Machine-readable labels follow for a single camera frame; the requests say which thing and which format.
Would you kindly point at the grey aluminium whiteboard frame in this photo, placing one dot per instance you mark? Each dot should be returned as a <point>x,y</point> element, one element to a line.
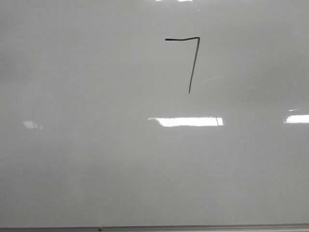
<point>294,227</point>

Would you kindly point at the white glossy whiteboard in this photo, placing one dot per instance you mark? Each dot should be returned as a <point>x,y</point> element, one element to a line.
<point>146,112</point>

